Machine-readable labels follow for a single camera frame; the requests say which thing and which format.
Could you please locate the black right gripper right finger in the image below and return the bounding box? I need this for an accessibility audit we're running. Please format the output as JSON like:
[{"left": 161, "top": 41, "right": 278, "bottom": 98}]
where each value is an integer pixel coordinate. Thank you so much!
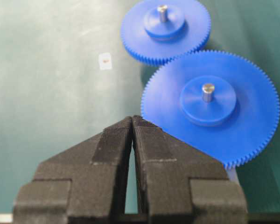
[{"left": 132, "top": 115, "right": 248, "bottom": 224}]

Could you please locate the large blue gear on shaft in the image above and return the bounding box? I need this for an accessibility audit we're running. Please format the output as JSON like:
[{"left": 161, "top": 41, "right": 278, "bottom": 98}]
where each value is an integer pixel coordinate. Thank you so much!
[{"left": 120, "top": 0, "right": 211, "bottom": 67}]

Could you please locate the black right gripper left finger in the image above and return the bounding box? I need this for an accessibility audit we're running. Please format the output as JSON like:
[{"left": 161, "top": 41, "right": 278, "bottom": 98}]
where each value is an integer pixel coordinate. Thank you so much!
[{"left": 13, "top": 117, "right": 133, "bottom": 224}]

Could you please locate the steel shaft in gear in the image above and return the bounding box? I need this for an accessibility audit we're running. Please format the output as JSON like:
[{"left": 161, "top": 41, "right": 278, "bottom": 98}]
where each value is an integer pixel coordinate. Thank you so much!
[
  {"left": 202, "top": 83, "right": 215, "bottom": 103},
  {"left": 157, "top": 5, "right": 168, "bottom": 23}
]

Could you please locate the small white paper tag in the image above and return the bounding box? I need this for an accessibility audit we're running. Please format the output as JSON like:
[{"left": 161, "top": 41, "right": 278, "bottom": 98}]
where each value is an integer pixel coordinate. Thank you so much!
[{"left": 98, "top": 52, "right": 112, "bottom": 70}]

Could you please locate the blue gear with hub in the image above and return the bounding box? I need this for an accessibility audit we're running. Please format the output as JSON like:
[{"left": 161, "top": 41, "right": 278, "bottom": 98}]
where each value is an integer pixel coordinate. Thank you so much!
[{"left": 141, "top": 50, "right": 280, "bottom": 169}]

